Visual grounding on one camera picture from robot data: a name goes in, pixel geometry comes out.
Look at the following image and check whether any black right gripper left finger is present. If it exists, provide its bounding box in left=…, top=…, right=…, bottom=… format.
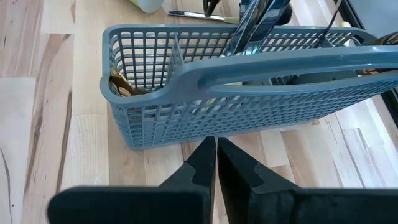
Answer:
left=46, top=136, right=217, bottom=224

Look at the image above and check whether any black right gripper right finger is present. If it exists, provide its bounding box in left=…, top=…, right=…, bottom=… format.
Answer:
left=217, top=136, right=398, bottom=224

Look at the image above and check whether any grey plastic silverware basket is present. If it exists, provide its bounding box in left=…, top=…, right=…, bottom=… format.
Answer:
left=99, top=24, right=398, bottom=152

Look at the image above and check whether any dark metal fork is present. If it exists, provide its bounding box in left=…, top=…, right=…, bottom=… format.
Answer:
left=313, top=0, right=343, bottom=48

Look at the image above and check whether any green-labelled spray bottle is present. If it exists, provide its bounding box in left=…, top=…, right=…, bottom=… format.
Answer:
left=129, top=0, right=165, bottom=14

